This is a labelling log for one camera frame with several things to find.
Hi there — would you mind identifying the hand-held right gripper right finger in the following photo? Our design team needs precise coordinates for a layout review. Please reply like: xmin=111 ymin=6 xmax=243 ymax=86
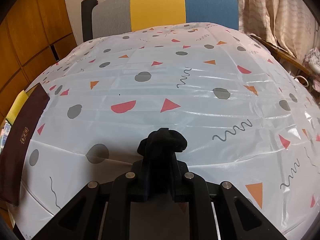
xmin=174 ymin=160 xmax=288 ymax=240

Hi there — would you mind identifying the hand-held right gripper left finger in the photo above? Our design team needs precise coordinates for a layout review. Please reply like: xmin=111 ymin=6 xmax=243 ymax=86
xmin=32 ymin=159 xmax=148 ymax=240

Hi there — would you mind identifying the black scrunchie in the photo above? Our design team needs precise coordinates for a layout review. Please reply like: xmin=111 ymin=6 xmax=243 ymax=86
xmin=137 ymin=127 xmax=188 ymax=198

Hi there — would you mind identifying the gold tin box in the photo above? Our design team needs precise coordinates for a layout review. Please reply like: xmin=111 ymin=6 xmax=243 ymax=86
xmin=0 ymin=83 xmax=50 ymax=207

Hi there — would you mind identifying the wooden side table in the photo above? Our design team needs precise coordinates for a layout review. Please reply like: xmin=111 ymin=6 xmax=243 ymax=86
xmin=250 ymin=34 xmax=314 ymax=77

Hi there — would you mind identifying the pile of clothes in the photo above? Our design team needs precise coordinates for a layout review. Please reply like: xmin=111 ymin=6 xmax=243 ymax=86
xmin=304 ymin=47 xmax=320 ymax=73

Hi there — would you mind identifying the black rolled mat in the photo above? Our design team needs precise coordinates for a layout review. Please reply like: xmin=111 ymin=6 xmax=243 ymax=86
xmin=81 ymin=0 xmax=98 ymax=44

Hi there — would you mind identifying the patterned beige curtain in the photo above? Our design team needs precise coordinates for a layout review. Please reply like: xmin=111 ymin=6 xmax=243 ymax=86
xmin=155 ymin=0 xmax=320 ymax=63

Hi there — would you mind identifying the grey yellow blue headboard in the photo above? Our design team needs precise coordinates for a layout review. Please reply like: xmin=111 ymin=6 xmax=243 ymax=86
xmin=91 ymin=0 xmax=239 ymax=39

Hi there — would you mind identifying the wooden wardrobe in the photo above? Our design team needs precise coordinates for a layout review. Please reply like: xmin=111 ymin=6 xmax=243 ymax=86
xmin=0 ymin=0 xmax=78 ymax=120

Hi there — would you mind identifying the white cable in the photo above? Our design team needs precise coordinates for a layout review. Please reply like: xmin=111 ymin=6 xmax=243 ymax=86
xmin=293 ymin=74 xmax=310 ymax=87

